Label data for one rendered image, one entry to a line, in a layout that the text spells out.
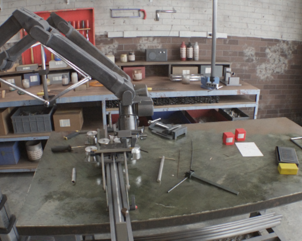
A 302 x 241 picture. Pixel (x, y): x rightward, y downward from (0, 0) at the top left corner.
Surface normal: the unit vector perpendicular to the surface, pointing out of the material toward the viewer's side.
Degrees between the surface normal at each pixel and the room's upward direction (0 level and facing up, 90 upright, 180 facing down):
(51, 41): 110
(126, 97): 98
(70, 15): 90
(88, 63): 97
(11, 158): 90
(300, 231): 0
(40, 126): 90
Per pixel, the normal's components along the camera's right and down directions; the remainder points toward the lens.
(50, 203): 0.00, -0.93
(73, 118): 0.11, 0.37
